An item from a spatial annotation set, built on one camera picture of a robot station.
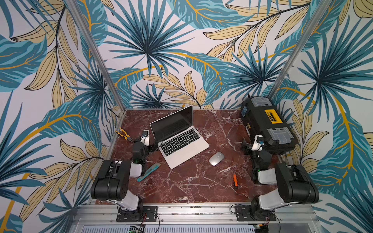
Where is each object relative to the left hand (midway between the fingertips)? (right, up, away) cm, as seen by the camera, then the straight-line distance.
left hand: (149, 137), depth 92 cm
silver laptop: (+18, -3, +8) cm, 20 cm away
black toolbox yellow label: (+73, +11, +1) cm, 74 cm away
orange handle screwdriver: (+51, -25, -10) cm, 58 cm away
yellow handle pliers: (-18, 0, +8) cm, 20 cm away
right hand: (+58, 0, -4) cm, 58 cm away
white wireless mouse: (+43, -14, 0) cm, 45 cm away
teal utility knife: (+1, -20, -5) cm, 21 cm away
